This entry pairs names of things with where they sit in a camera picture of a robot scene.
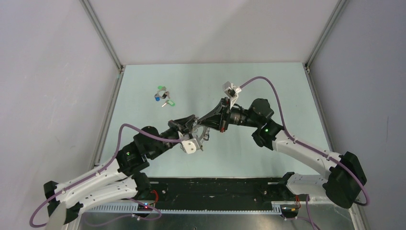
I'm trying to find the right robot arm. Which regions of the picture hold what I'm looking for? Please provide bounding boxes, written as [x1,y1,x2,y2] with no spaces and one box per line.
[197,97,367,208]

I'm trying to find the right aluminium frame post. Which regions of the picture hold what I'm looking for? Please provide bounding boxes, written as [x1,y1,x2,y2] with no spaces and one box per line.
[304,0,349,73]

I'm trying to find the left aluminium frame post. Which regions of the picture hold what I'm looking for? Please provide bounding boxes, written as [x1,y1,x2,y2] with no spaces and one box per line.
[80,0,124,73]

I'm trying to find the blue tag key loose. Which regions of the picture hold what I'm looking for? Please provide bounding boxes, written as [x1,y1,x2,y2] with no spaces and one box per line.
[154,92,162,101]

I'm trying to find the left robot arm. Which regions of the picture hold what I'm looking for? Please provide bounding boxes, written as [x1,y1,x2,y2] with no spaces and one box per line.
[44,115,200,224]

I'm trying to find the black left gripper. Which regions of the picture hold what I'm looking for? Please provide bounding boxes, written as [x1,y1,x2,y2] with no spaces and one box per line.
[149,115,196,160]

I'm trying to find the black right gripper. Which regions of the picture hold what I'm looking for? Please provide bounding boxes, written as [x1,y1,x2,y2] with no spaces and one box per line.
[197,98,260,133]

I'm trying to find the controller board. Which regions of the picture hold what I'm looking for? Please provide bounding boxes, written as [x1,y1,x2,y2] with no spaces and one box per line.
[137,203,154,212]
[281,207,299,212]

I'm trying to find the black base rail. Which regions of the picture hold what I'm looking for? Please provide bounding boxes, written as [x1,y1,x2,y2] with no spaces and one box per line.
[134,177,306,210]

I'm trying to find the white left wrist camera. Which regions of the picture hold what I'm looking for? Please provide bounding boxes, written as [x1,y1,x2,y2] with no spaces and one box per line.
[178,132,203,154]

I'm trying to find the left controller board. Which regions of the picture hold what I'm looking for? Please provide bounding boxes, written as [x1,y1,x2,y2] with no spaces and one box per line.
[137,203,154,212]

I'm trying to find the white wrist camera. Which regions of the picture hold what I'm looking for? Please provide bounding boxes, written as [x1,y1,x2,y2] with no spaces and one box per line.
[222,81,241,107]
[178,132,203,154]

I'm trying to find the white slotted cable duct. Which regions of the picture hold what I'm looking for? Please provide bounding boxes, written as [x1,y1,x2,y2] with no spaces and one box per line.
[86,202,282,215]

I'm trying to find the aluminium frame post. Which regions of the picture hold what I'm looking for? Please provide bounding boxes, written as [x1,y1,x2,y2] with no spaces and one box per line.
[80,0,124,73]
[304,0,349,73]

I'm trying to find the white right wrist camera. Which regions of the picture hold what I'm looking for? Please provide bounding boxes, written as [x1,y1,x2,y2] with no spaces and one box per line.
[222,81,241,107]

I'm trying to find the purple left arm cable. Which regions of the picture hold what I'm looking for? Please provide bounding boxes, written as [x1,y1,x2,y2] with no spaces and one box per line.
[28,124,181,228]

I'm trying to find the right controller board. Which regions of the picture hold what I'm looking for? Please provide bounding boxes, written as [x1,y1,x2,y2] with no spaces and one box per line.
[281,207,299,212]

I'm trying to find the black tag key loose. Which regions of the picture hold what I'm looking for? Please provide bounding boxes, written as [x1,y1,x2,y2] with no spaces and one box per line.
[161,91,170,100]

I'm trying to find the large metal key ring disc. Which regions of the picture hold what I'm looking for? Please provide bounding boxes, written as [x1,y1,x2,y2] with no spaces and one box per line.
[192,125,210,151]

